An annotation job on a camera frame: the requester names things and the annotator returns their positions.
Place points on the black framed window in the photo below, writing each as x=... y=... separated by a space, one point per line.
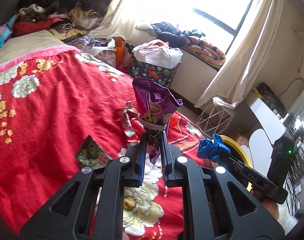
x=204 y=2

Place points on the white wall pipe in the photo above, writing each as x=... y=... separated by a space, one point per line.
x=302 y=33

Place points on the yellow item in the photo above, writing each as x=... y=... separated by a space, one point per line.
x=257 y=92

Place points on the dark green bag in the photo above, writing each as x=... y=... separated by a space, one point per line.
x=271 y=97

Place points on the striped purple blue cloth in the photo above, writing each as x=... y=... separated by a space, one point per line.
x=1 y=33

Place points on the red floral blanket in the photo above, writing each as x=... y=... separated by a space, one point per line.
x=54 y=105

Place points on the large white plastic bag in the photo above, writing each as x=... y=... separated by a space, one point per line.
x=157 y=55

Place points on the yellow rimmed black trash bin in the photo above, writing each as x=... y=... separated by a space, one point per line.
x=238 y=150

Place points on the white fluffy cloth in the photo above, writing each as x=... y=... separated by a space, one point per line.
x=288 y=217

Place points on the person's right hand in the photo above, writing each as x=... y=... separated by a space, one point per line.
x=267 y=207

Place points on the pink floral fabric bag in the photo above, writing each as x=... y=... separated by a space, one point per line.
x=106 y=57

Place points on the shiny foil wrapper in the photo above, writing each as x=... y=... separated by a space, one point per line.
x=126 y=122

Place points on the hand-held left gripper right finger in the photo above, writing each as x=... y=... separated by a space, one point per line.
x=164 y=160

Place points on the beige bed sheet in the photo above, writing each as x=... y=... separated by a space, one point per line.
x=24 y=47

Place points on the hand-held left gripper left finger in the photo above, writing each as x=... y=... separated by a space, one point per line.
x=142 y=160

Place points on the dinosaur print laundry basket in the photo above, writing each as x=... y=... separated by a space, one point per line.
x=152 y=73

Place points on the green snack packet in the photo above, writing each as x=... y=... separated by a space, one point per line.
x=91 y=152

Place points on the pile of dark clothes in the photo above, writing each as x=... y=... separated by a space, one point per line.
x=66 y=2

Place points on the orange bag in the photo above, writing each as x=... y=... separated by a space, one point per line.
x=118 y=50

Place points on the orange haired doll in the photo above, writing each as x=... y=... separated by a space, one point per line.
x=240 y=138

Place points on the white desk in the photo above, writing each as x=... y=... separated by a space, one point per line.
x=264 y=120

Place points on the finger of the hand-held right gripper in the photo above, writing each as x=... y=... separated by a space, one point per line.
x=230 y=168
x=235 y=160

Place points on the lavender cloth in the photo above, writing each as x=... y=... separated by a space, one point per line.
x=89 y=43

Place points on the arched mirror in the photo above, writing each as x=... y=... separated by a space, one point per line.
x=302 y=107

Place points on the cream curtain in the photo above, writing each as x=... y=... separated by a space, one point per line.
x=254 y=55
x=116 y=12

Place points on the purple snack packet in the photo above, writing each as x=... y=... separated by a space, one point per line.
x=154 y=105

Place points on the red cloth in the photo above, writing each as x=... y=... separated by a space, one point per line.
x=31 y=27

